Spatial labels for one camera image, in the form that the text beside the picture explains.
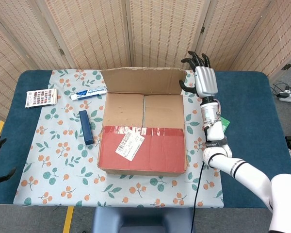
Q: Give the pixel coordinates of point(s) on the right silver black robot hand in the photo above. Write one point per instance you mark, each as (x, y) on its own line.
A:
(206, 82)

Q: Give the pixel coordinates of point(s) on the red cardboard box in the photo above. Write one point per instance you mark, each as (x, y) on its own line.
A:
(145, 150)

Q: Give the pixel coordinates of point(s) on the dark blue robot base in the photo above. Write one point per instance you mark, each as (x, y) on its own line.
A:
(143, 219)

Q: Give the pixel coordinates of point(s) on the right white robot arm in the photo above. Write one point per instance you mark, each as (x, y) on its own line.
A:
(215, 131)

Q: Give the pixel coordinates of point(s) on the white box with colourful grid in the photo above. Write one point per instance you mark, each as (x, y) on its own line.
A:
(40, 98)

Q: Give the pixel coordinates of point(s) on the dark blue slim box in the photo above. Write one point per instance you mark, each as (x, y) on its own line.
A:
(86, 127)

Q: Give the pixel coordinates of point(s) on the blue and white small package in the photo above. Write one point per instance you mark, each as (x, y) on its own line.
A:
(88, 93)

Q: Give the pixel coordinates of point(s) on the green sachet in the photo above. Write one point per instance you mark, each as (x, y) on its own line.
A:
(226, 125)

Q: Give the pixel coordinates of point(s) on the blue padded table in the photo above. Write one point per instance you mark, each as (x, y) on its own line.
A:
(252, 109)

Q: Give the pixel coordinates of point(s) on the floral tablecloth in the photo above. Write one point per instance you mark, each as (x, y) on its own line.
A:
(63, 170)

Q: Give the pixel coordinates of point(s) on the white power strip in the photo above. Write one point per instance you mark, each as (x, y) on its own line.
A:
(289, 97)

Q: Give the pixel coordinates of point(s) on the woven folding screen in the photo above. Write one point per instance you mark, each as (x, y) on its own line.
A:
(99, 31)

